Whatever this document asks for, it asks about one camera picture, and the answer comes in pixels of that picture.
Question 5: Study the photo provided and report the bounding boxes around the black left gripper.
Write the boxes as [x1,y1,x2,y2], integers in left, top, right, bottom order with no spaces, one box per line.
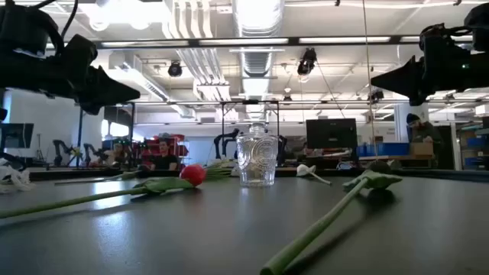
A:
[57,34,141,116]

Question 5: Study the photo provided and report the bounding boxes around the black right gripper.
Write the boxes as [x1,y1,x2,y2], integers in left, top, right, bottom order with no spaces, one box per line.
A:
[370,22,475,108]

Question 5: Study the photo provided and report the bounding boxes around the red tulip with green stem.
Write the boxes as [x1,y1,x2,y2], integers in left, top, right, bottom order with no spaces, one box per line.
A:
[0,163,208,220]

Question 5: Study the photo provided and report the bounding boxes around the bunch of white flowers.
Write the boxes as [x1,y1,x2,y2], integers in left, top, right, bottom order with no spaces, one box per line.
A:
[0,158,35,194]

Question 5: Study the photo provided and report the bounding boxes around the single white flower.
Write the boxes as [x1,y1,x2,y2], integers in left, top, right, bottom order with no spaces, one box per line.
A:
[296,163,333,186]

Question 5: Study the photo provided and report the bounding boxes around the dark-headed tulip with long leaf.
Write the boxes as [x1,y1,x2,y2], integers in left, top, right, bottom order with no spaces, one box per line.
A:
[54,159,235,187]

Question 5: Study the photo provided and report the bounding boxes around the red tulip with thick stem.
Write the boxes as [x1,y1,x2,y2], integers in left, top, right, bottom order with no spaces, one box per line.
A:
[260,159,403,275]

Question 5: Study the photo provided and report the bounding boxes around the clear patterned glass vase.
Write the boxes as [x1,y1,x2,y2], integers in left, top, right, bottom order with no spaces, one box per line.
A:
[235,121,280,188]

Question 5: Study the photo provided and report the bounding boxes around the standing person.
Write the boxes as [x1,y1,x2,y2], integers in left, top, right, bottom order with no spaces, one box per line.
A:
[405,112,444,169]

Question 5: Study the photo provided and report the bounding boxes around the person leaning at bench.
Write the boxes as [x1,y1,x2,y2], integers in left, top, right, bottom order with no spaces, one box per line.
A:
[102,141,129,168]

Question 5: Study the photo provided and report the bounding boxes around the brown cardboard box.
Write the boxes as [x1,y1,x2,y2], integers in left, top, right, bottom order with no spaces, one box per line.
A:
[409,142,435,157]

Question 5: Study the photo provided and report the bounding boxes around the row of blue bins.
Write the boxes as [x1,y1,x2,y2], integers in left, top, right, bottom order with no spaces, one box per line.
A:
[357,142,410,157]

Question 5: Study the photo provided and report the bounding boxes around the background black robot arms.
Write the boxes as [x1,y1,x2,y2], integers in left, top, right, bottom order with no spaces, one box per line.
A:
[52,139,104,168]

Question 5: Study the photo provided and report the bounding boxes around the storage shelf with bins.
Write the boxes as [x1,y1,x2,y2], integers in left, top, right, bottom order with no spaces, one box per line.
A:
[460,121,489,169]

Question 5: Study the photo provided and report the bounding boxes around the seated person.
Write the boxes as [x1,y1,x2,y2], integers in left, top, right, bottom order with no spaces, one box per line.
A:
[147,137,180,172]

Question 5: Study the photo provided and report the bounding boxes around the red storage shelf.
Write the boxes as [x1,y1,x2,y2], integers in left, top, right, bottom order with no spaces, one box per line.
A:
[131,133,190,171]

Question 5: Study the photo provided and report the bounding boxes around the large black monitor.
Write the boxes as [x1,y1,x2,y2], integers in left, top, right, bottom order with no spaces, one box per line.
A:
[305,118,358,150]

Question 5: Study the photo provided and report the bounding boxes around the small dark monitor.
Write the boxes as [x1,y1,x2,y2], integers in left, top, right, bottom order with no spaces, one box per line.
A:
[0,122,34,150]

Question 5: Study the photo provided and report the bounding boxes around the thin hanging cable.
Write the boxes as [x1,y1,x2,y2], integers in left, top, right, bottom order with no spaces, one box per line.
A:
[361,0,379,161]

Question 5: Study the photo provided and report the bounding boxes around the round black ceiling camera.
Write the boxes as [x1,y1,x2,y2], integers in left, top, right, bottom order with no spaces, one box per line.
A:
[167,60,183,78]

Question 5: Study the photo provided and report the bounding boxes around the black overhead camera on mount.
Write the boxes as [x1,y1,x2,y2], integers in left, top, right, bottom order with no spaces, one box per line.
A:
[296,47,318,76]

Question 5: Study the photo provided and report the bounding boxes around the black frame bar with lights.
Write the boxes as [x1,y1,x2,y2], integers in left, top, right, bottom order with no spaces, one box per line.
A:
[45,35,474,49]

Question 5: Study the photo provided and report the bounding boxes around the silver ceiling air duct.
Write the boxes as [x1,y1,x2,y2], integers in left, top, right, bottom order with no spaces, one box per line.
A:
[232,0,286,77]

